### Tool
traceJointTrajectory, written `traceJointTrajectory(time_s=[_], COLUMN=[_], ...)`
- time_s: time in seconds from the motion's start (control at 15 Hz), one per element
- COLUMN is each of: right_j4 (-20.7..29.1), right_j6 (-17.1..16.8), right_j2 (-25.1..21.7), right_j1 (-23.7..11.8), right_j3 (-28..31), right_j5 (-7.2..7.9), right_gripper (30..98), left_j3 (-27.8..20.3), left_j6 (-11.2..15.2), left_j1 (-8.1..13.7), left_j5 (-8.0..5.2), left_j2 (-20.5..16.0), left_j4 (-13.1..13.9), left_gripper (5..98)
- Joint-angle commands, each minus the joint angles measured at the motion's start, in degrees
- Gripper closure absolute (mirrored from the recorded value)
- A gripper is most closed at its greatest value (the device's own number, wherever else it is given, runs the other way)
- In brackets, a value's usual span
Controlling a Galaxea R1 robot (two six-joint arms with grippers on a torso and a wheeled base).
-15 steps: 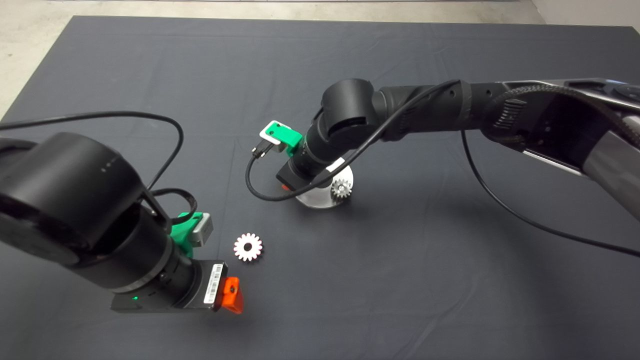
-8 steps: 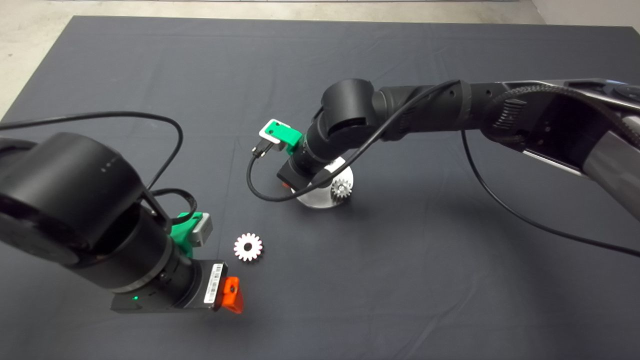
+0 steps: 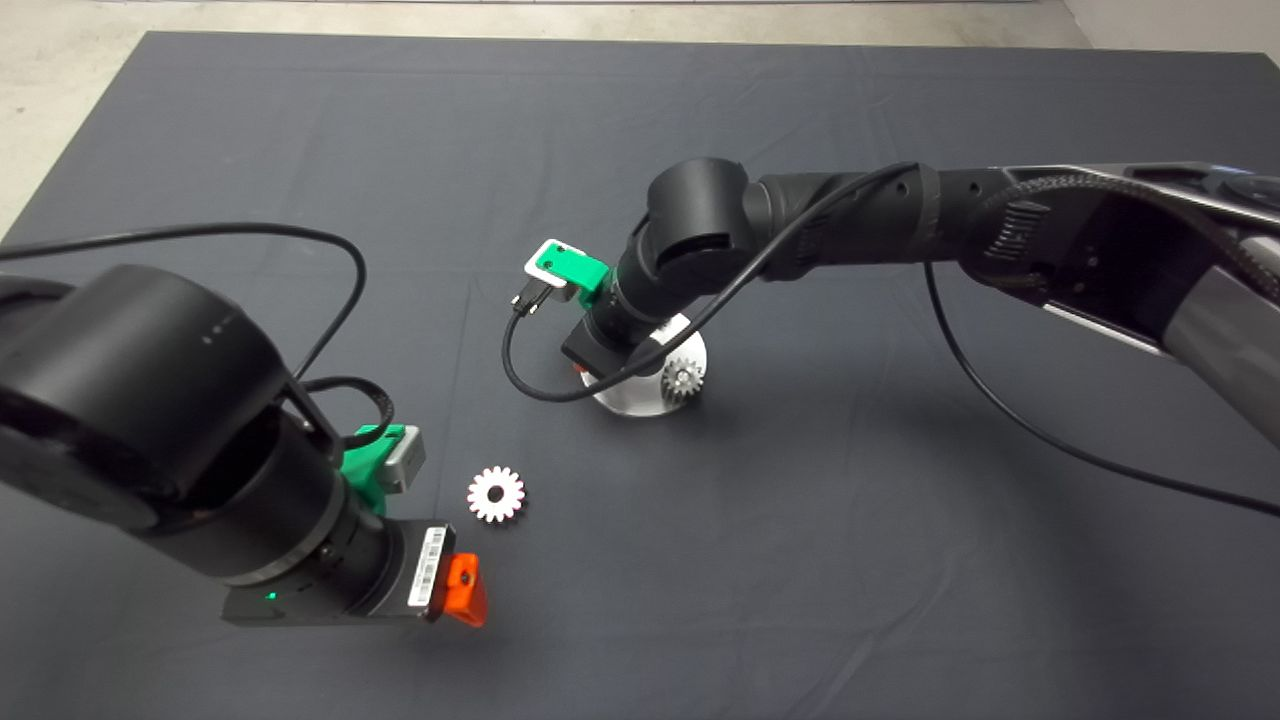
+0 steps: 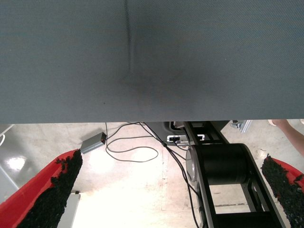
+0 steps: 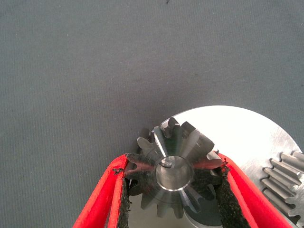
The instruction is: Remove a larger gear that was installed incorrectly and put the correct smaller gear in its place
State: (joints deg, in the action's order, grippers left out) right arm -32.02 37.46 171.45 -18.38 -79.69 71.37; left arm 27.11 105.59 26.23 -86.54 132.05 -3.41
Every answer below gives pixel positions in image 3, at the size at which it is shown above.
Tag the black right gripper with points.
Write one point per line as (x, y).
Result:
(600, 358)

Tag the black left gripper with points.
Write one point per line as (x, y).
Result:
(420, 575)

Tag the larger steel gear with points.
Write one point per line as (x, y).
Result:
(510, 510)

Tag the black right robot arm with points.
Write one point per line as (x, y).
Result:
(850, 215)

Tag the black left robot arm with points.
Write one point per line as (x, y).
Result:
(140, 380)

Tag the small steel gear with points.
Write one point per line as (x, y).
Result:
(683, 382)

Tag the round metal plate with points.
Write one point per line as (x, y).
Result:
(640, 400)

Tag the dark grey table cloth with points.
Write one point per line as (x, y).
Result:
(800, 550)

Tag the green right camera mount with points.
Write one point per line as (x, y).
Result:
(575, 268)

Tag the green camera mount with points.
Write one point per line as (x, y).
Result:
(575, 268)
(365, 470)

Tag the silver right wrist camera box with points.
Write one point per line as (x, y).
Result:
(532, 262)

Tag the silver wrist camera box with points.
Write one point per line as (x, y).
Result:
(532, 262)
(405, 462)

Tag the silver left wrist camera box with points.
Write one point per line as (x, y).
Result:
(405, 462)

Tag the green left camera mount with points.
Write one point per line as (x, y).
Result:
(365, 470)

